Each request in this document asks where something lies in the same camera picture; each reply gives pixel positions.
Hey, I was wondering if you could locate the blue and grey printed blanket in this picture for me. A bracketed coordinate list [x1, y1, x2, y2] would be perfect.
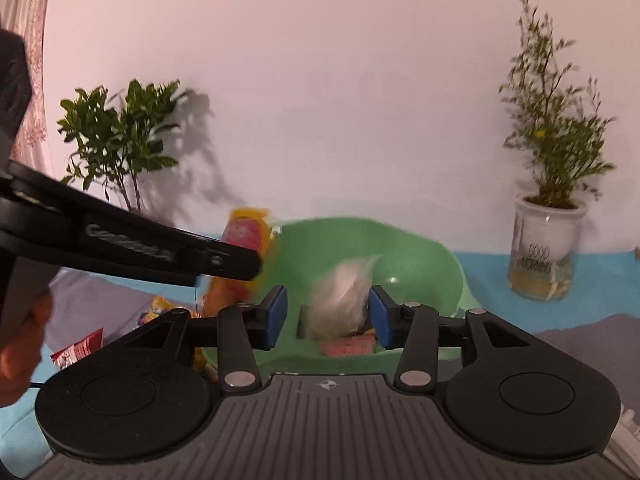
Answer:
[0, 247, 640, 480]

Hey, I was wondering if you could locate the yellow cartoon snack packet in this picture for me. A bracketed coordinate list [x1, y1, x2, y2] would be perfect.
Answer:
[139, 295, 201, 328]

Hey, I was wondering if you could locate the red and white snack packet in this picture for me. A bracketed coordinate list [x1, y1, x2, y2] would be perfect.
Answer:
[50, 327, 105, 368]

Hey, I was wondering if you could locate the pink patterned curtain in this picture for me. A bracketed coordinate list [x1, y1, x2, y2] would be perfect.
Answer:
[10, 0, 57, 176]

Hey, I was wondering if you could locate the yellow and pink snack packet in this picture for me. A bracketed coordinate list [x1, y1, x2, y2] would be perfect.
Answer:
[205, 207, 282, 318]

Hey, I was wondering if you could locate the clear white snack packet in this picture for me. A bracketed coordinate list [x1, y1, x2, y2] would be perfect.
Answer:
[306, 255, 382, 338]

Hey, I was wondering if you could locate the green plastic bowl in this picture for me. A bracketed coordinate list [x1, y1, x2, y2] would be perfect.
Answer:
[192, 216, 481, 376]

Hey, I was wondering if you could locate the leafy green plant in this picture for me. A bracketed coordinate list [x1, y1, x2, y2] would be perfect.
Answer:
[56, 79, 196, 216]

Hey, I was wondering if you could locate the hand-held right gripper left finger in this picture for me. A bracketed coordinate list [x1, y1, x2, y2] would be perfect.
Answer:
[120, 285, 290, 395]

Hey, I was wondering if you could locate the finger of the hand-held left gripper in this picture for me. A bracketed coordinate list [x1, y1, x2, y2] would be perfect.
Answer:
[194, 240, 264, 282]

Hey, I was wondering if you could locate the wispy plant in glass jar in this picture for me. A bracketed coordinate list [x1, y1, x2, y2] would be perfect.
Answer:
[499, 0, 617, 302]

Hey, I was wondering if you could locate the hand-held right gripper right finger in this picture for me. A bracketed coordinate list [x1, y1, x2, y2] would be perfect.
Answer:
[367, 285, 531, 395]

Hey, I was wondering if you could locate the person's left hand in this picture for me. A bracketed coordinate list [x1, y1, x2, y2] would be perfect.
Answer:
[0, 290, 54, 410]

